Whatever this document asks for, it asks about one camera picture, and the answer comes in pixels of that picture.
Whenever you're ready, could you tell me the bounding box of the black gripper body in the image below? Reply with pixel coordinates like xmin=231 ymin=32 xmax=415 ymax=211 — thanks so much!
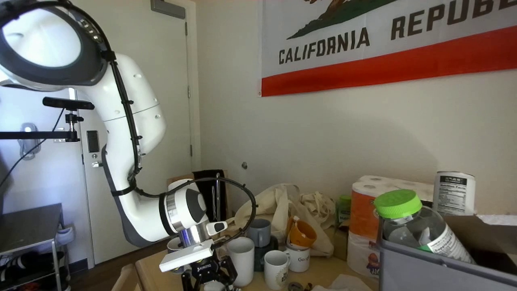
xmin=189 ymin=257 xmax=231 ymax=291

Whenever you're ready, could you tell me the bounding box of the white canvas bag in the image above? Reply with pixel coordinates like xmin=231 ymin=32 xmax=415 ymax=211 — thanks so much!
xmin=234 ymin=181 xmax=339 ymax=258

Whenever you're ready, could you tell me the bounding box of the tall white mug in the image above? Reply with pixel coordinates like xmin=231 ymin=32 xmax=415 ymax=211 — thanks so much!
xmin=225 ymin=236 xmax=257 ymax=287

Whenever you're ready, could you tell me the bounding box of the white mug with print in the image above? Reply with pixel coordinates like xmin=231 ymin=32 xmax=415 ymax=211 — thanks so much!
xmin=262 ymin=249 xmax=293 ymax=291

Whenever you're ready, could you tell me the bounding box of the grey mug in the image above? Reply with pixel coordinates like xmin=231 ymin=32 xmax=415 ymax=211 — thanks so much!
xmin=247 ymin=216 xmax=275 ymax=249

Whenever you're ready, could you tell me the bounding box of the short white mug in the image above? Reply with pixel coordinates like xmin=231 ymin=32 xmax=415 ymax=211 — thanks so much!
xmin=285 ymin=241 xmax=314 ymax=275

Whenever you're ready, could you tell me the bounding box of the orange cup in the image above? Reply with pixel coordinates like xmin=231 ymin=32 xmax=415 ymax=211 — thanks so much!
xmin=286 ymin=216 xmax=318 ymax=250

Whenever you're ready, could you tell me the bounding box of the small green bottle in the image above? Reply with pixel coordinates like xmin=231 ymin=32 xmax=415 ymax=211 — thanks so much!
xmin=335 ymin=192 xmax=352 ymax=229

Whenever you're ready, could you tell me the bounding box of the orange paper towel pack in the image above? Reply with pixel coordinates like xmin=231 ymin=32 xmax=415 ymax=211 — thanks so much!
xmin=346 ymin=173 xmax=436 ymax=283

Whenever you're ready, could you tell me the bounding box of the door keypad lock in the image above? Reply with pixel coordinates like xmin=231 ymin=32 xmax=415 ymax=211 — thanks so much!
xmin=86 ymin=127 xmax=104 ymax=169

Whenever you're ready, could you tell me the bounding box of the metal shelf cart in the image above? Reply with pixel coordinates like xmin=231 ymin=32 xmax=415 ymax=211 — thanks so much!
xmin=0 ymin=202 xmax=73 ymax=291

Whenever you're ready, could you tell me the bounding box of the green cap plastic bottle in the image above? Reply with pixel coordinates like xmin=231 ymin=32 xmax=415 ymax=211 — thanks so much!
xmin=373 ymin=187 xmax=477 ymax=265

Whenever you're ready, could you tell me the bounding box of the grey plastic bin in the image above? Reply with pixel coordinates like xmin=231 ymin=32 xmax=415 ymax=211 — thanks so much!
xmin=377 ymin=237 xmax=517 ymax=291

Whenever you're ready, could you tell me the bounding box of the white door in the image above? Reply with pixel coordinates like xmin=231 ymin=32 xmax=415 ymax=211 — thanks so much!
xmin=68 ymin=0 xmax=199 ymax=266

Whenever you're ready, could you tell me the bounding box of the white labelled canister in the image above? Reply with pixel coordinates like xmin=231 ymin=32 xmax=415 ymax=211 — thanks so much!
xmin=432 ymin=169 xmax=478 ymax=218

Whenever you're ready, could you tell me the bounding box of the cardboard box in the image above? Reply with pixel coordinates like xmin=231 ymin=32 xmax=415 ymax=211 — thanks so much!
xmin=444 ymin=211 xmax=517 ymax=278

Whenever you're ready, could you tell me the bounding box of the California Republic flag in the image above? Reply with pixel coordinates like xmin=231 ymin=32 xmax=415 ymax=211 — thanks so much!
xmin=260 ymin=0 xmax=517 ymax=98

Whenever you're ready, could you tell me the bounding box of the grey door closer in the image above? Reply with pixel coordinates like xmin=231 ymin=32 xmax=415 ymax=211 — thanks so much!
xmin=149 ymin=0 xmax=188 ymax=21

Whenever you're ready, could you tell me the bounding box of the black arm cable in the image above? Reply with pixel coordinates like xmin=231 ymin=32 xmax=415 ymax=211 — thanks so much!
xmin=63 ymin=1 xmax=259 ymax=250

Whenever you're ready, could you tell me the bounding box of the black camera on stand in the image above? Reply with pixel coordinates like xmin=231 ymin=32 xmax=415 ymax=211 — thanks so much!
xmin=0 ymin=95 xmax=97 ymax=144

